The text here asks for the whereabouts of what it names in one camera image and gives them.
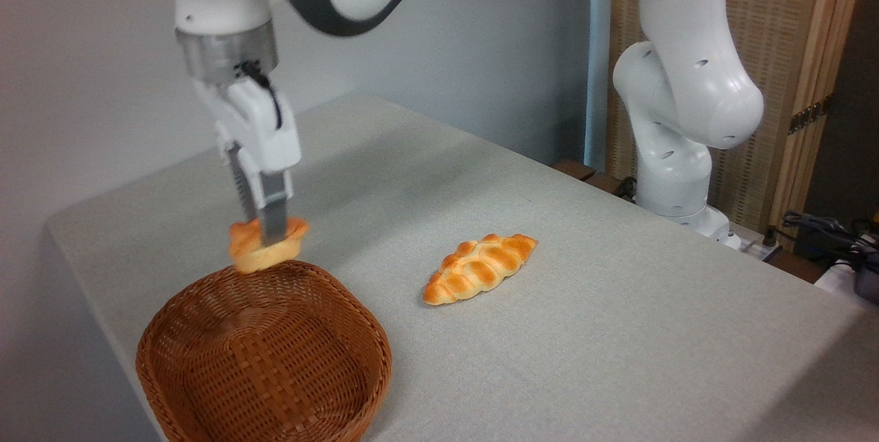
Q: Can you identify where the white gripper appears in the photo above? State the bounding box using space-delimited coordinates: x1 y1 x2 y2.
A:
194 77 304 248

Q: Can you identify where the small round bread bun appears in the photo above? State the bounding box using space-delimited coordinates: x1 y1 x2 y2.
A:
227 216 310 275

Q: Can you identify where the brown wicker basket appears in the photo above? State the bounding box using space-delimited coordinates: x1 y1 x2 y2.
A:
135 259 393 442

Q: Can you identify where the long braided bread loaf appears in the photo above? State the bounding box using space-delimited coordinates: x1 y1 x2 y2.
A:
422 233 539 307

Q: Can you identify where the dark brown wooden ledge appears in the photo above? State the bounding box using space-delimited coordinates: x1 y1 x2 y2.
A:
552 159 638 204

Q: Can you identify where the light blue vertical pipe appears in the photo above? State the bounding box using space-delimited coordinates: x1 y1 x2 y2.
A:
583 0 614 172

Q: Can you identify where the wood and rattan folding screen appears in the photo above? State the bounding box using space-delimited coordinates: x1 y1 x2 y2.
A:
607 0 870 252

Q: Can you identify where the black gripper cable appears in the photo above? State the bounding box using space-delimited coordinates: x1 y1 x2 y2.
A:
236 61 284 131

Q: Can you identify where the black cable bundle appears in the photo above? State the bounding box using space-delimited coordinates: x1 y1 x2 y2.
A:
764 210 879 272

